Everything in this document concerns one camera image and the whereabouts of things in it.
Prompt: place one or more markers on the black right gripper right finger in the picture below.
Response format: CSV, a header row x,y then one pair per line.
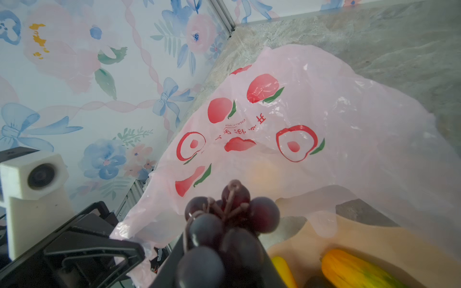
x,y
270,278

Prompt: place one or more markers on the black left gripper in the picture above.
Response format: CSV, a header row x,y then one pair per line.
x,y
79,254

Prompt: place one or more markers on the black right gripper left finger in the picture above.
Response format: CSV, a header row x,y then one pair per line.
x,y
166,276

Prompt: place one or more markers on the red yellow mango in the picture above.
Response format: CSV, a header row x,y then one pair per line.
x,y
284,272

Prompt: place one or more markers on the purple grape bunch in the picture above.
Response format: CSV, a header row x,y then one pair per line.
x,y
220,241

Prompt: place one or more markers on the pink plastic bag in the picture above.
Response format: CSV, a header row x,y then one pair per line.
x,y
301,127

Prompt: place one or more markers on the orange green papaya fruit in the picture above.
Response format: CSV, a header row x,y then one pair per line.
x,y
344,270

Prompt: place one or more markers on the pink scalloped fruit plate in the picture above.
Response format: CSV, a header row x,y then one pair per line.
x,y
360,237

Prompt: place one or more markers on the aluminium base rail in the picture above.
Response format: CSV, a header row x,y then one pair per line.
x,y
130,200

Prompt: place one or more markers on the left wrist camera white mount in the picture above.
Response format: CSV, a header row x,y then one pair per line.
x,y
34,197

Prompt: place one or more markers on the aluminium corner post left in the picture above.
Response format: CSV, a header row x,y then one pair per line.
x,y
224,15

